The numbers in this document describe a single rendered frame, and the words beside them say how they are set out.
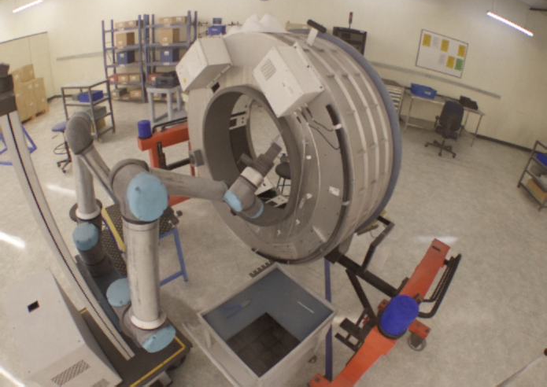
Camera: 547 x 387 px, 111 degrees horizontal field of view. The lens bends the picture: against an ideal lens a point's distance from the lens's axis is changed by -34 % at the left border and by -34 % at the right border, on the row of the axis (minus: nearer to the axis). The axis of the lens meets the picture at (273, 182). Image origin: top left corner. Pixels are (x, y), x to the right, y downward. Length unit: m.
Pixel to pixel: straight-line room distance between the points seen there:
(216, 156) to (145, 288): 1.23
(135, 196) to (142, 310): 0.46
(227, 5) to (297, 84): 5.82
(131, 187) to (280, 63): 0.72
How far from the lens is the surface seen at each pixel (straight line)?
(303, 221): 1.45
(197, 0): 7.06
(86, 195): 1.60
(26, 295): 1.64
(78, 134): 1.33
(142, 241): 0.83
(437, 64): 7.31
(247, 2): 6.72
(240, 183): 1.09
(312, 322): 1.45
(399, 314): 1.04
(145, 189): 0.74
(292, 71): 1.11
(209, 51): 1.54
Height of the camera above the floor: 1.90
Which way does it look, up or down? 32 degrees down
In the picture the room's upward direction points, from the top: 5 degrees clockwise
